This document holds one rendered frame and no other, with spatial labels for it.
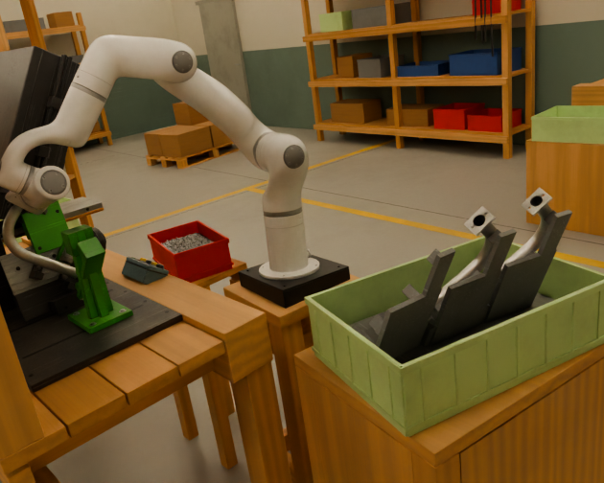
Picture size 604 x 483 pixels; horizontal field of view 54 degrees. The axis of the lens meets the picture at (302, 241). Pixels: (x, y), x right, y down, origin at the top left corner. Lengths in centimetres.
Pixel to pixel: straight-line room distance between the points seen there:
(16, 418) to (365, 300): 87
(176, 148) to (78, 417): 677
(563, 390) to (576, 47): 542
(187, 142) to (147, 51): 650
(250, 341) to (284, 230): 36
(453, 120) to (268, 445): 552
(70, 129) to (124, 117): 1029
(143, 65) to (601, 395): 141
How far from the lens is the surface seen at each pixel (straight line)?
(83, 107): 157
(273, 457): 183
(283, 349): 175
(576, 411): 164
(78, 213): 210
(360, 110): 788
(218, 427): 242
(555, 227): 146
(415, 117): 729
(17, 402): 135
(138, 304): 183
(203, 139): 824
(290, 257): 178
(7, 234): 183
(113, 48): 159
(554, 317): 146
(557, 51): 681
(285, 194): 173
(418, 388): 126
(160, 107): 1217
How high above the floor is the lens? 162
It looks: 20 degrees down
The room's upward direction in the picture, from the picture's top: 8 degrees counter-clockwise
